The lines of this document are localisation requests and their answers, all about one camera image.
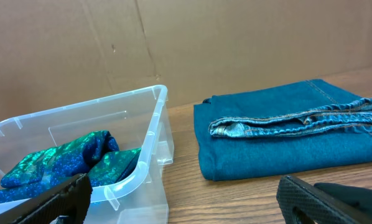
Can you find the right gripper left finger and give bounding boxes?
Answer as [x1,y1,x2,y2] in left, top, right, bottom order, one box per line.
[0,174,93,224]

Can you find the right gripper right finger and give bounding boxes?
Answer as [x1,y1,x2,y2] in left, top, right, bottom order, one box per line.
[276,175,372,224]

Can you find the blue green sequin garment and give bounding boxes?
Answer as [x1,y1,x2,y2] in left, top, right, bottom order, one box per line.
[0,130,141,203]

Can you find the folded blue denim jeans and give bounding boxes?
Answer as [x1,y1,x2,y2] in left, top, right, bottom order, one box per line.
[194,80,372,181]

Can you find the clear plastic storage bin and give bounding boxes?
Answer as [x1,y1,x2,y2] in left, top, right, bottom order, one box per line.
[0,85,174,224]

